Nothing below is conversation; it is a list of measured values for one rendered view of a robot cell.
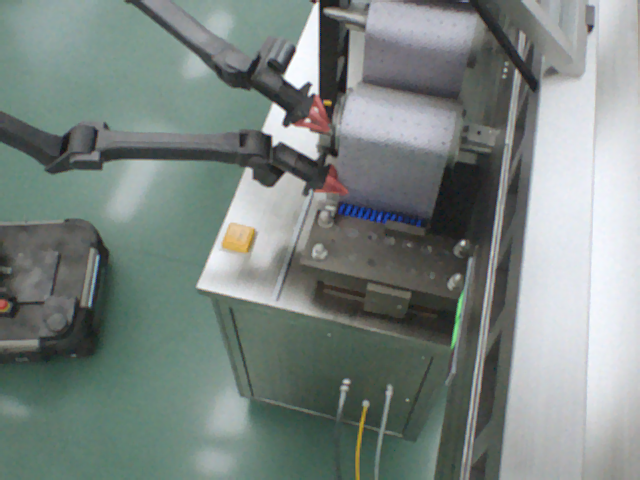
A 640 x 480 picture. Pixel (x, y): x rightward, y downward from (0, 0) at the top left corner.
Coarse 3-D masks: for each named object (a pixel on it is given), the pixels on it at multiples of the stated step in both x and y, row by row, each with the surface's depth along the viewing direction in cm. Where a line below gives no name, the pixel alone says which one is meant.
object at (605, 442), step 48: (624, 0) 136; (624, 48) 128; (624, 96) 121; (624, 144) 114; (480, 192) 141; (624, 192) 108; (480, 240) 120; (624, 240) 103; (480, 288) 105; (624, 288) 98; (480, 336) 94; (624, 336) 94; (624, 384) 90; (624, 432) 86
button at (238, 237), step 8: (232, 224) 167; (240, 224) 167; (232, 232) 165; (240, 232) 165; (248, 232) 165; (224, 240) 164; (232, 240) 164; (240, 240) 164; (248, 240) 164; (232, 248) 164; (240, 248) 163; (248, 248) 164
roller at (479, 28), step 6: (486, 6) 142; (480, 18) 139; (480, 24) 138; (480, 30) 139; (474, 36) 139; (480, 36) 139; (474, 42) 139; (480, 42) 139; (474, 48) 140; (474, 54) 141; (468, 60) 143; (474, 60) 142; (468, 66) 146; (474, 66) 145
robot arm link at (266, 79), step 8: (264, 64) 135; (272, 64) 137; (256, 72) 136; (264, 72) 134; (272, 72) 135; (280, 72) 138; (256, 80) 134; (264, 80) 134; (272, 80) 135; (280, 80) 136; (256, 88) 136; (264, 88) 135; (272, 88) 135; (264, 96) 138
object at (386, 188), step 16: (352, 160) 143; (352, 176) 148; (368, 176) 147; (384, 176) 145; (400, 176) 144; (416, 176) 142; (432, 176) 141; (352, 192) 153; (368, 192) 152; (384, 192) 150; (400, 192) 148; (416, 192) 147; (432, 192) 145; (384, 208) 155; (400, 208) 154; (416, 208) 152; (432, 208) 150
